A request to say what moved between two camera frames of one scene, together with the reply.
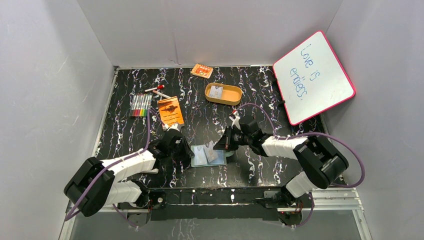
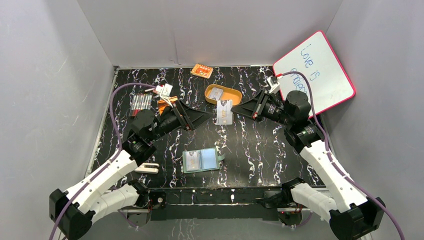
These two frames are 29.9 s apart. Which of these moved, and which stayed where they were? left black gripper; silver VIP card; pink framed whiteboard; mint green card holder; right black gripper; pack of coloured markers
Moved: silver VIP card; mint green card holder; right black gripper; left black gripper
Stayed: pink framed whiteboard; pack of coloured markers
